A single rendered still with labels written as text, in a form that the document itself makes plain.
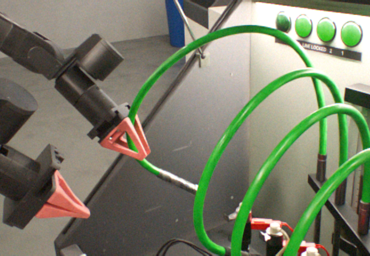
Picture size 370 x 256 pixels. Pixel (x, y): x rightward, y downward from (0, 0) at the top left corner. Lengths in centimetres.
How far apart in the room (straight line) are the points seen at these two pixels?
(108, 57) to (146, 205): 44
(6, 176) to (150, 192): 57
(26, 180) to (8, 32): 32
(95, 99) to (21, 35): 16
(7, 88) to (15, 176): 11
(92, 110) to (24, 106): 27
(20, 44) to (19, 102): 29
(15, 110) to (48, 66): 28
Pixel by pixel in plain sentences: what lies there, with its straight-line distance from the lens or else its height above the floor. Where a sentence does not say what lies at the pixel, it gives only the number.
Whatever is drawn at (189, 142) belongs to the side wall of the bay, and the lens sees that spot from 115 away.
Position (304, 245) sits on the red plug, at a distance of 85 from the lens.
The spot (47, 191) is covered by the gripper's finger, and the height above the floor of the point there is 128.
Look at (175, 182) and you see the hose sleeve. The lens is 90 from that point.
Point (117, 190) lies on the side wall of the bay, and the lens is 110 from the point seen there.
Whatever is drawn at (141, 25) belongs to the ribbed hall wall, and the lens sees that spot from 776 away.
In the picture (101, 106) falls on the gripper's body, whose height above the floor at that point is 130.
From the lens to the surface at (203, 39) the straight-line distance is 82.
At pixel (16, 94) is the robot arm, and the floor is 141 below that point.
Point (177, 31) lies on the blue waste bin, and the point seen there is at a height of 23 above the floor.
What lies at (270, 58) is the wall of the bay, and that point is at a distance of 115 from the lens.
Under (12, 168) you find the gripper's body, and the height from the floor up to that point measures 132.
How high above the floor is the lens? 158
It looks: 23 degrees down
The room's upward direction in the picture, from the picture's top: 3 degrees counter-clockwise
